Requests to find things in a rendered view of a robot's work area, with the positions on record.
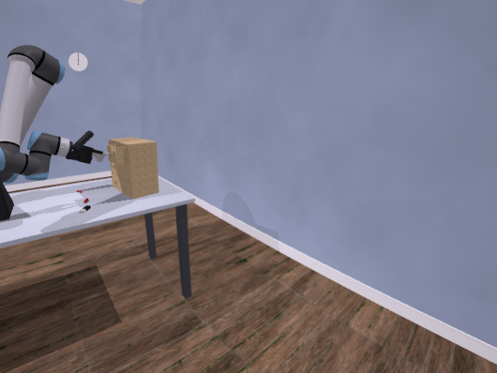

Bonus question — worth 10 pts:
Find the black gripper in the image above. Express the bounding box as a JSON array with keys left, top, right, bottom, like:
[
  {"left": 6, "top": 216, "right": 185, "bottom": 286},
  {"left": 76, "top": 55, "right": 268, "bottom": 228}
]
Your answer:
[{"left": 66, "top": 142, "right": 112, "bottom": 164}]

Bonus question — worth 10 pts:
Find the light brown wooden chest of drawers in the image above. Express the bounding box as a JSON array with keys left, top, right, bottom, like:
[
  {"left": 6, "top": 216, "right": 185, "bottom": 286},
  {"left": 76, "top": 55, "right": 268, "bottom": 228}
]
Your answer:
[{"left": 109, "top": 138, "right": 159, "bottom": 200}]

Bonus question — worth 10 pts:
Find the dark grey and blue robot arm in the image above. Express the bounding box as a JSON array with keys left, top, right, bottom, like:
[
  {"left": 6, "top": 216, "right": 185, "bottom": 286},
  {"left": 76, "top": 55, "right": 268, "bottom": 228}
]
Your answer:
[{"left": 0, "top": 45, "right": 70, "bottom": 183}]

